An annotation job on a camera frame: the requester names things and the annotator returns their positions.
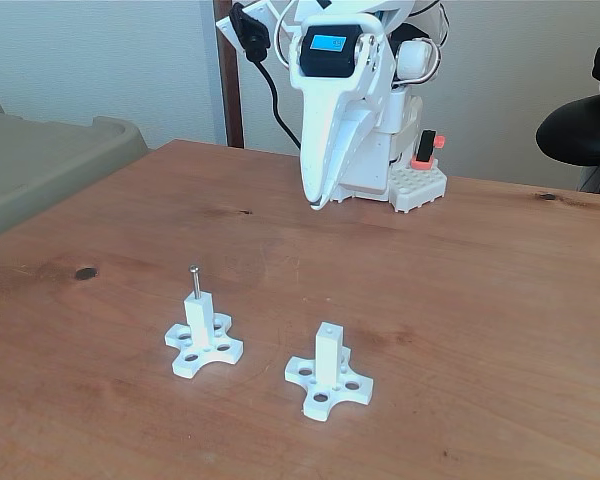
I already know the silver metal screw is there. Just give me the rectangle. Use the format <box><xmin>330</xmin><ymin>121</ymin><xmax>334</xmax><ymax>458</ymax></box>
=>
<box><xmin>188</xmin><ymin>264</ymin><xmax>204</xmax><ymax>301</ymax></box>

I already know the black office chair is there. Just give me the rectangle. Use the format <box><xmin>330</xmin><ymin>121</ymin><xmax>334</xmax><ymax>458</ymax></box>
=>
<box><xmin>535</xmin><ymin>94</ymin><xmax>600</xmax><ymax>196</ymax></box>

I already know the beige plastic bin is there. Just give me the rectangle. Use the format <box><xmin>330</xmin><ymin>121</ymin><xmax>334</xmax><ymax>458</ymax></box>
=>
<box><xmin>0</xmin><ymin>98</ymin><xmax>151</xmax><ymax>246</ymax></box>

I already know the white red servo cable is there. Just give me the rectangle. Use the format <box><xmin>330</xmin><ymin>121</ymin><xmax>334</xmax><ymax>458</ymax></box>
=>
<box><xmin>404</xmin><ymin>14</ymin><xmax>450</xmax><ymax>85</ymax></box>
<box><xmin>273</xmin><ymin>0</ymin><xmax>304</xmax><ymax>74</ymax></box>

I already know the black camera cable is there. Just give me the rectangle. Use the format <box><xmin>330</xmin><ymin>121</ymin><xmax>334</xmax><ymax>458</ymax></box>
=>
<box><xmin>249</xmin><ymin>57</ymin><xmax>302</xmax><ymax>151</ymax></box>

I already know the black camera on white bracket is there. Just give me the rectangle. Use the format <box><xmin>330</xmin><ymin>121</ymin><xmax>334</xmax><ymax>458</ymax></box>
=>
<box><xmin>215</xmin><ymin>2</ymin><xmax>281</xmax><ymax>64</ymax></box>

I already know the white printed post stand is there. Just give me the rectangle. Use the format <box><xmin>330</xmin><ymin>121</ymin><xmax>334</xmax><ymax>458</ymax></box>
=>
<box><xmin>283</xmin><ymin>321</ymin><xmax>375</xmax><ymax>421</ymax></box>
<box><xmin>163</xmin><ymin>292</ymin><xmax>245</xmax><ymax>380</ymax></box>

